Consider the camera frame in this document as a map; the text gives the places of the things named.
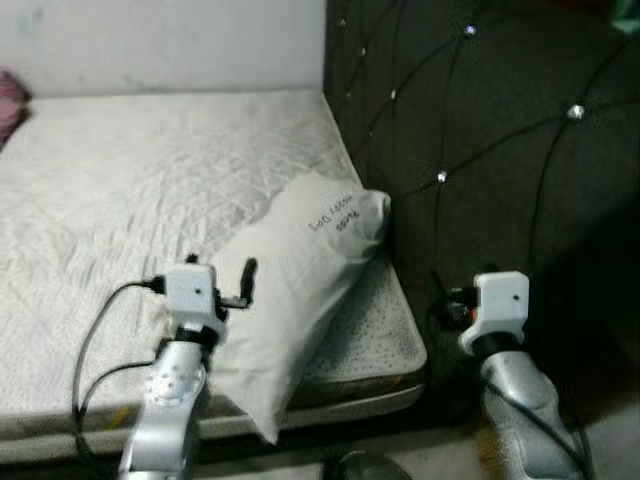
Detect white pillow with tree print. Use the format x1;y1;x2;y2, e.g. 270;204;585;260
205;172;393;446

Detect pink cartoon print quilt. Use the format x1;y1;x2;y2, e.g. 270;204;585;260
0;70;31;151

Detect white quilted mattress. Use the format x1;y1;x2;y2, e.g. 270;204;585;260
0;88;429;441

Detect robot right leg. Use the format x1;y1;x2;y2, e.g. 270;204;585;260
325;450;413;480

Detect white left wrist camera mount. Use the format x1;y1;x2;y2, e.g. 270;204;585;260
163;263;223;341

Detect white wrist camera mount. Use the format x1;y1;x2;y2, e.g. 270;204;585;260
163;263;223;341
460;270;531;356

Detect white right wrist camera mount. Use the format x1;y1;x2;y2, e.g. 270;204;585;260
460;270;531;356

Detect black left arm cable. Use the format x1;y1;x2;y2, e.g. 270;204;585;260
70;278;166;471

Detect dark bed frame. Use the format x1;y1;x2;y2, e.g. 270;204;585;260
0;380;431;466

